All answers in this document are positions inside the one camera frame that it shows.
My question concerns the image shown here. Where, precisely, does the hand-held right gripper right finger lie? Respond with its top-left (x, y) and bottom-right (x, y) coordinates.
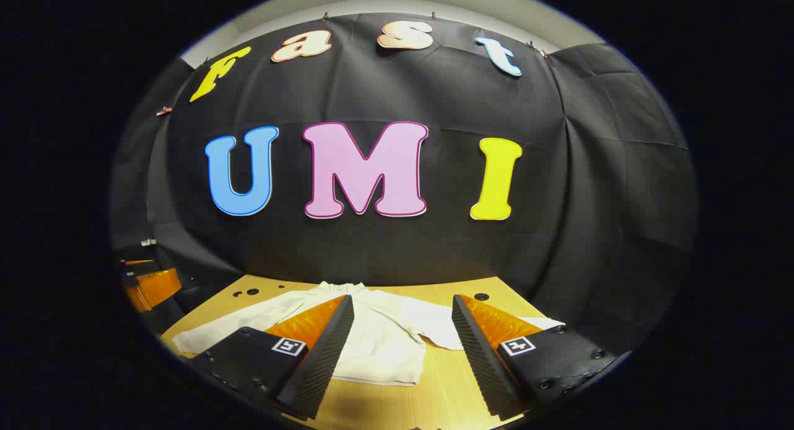
top-left (452, 293), bottom-right (619, 421)

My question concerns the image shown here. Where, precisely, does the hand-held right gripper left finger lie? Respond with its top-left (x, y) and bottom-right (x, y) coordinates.
top-left (189, 295), bottom-right (355, 420)

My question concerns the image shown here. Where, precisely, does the white sweatshirt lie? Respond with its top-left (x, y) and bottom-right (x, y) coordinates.
top-left (172, 281), bottom-right (566, 387)

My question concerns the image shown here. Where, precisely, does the black backdrop cloth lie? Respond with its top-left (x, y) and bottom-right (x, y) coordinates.
top-left (110, 11), bottom-right (698, 356)

